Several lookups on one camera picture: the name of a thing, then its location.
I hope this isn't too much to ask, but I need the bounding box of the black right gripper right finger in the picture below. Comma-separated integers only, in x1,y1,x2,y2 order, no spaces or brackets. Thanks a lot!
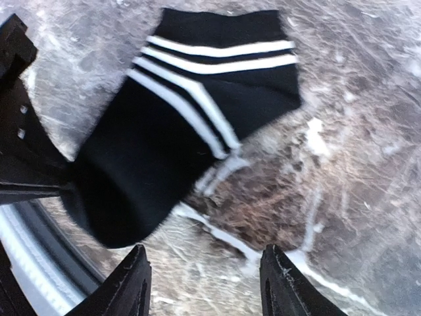
259,244,345,316

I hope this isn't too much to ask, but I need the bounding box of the black curved front rail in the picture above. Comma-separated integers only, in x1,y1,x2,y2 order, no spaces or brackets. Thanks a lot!
14,200,105,296

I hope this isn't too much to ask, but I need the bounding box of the black striped sock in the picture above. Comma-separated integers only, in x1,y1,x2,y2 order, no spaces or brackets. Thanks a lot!
62,8,301,248

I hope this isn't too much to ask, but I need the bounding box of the white slotted cable duct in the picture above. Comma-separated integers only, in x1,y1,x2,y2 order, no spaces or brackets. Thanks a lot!
1,205,86,315

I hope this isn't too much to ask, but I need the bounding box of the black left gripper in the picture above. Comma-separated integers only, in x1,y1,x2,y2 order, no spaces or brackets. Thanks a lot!
1,14,75,204

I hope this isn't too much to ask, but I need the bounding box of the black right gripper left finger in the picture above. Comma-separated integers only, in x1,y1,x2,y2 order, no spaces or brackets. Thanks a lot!
67,244,151,316

